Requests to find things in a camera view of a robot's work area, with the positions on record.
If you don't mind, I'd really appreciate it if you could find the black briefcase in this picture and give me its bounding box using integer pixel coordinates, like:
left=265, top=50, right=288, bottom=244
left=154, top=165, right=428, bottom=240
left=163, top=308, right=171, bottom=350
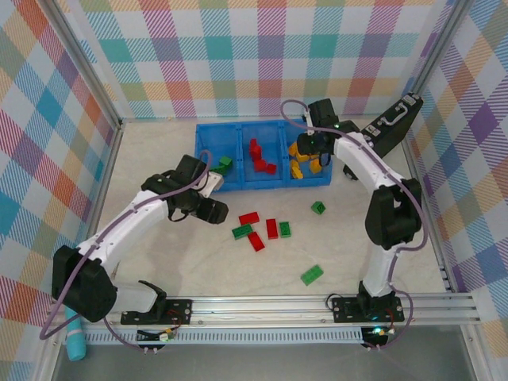
left=343, top=93, right=424, bottom=182

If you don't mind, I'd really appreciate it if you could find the grey metal sheet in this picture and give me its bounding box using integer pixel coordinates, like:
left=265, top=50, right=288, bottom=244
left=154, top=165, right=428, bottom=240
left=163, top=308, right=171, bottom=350
left=51, top=344, right=477, bottom=381

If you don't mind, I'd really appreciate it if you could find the teal cylinder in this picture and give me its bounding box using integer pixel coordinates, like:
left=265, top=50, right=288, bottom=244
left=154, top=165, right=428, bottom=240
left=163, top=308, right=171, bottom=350
left=65, top=311, right=87, bottom=361

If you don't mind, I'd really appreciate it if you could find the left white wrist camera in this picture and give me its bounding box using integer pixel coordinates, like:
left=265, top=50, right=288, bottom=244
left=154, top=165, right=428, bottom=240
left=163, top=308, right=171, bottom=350
left=202, top=170, right=225, bottom=198

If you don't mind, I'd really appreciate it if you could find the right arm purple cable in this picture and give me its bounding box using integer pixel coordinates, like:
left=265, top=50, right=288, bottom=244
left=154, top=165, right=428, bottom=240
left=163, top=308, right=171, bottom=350
left=280, top=98, right=429, bottom=352

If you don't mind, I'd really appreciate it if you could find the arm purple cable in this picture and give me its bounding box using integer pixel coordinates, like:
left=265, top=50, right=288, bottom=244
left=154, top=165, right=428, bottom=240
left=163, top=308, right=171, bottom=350
left=39, top=149, right=211, bottom=351
left=280, top=98, right=429, bottom=352

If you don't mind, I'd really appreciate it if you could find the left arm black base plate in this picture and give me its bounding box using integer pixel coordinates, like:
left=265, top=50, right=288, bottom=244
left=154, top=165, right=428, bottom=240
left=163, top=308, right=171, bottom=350
left=120, top=298, right=194, bottom=327

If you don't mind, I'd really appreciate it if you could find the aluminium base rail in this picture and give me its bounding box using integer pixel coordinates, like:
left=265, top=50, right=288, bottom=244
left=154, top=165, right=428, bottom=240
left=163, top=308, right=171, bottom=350
left=43, top=293, right=483, bottom=330

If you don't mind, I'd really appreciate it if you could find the white slotted cable duct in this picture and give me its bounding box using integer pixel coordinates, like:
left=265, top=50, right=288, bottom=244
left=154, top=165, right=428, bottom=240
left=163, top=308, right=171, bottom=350
left=85, top=332, right=364, bottom=345

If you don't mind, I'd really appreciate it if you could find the small wired connector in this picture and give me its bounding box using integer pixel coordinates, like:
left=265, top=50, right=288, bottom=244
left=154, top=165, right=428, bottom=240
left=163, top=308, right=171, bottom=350
left=137, top=327, right=179, bottom=343
left=364, top=325, right=398, bottom=339

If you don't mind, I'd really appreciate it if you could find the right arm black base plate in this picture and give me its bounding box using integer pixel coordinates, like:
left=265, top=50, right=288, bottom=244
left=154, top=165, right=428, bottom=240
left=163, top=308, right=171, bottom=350
left=331, top=295, right=406, bottom=325

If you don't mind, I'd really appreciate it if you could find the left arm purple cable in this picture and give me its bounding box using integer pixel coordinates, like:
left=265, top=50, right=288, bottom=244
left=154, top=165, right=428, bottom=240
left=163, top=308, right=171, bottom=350
left=39, top=149, right=211, bottom=351

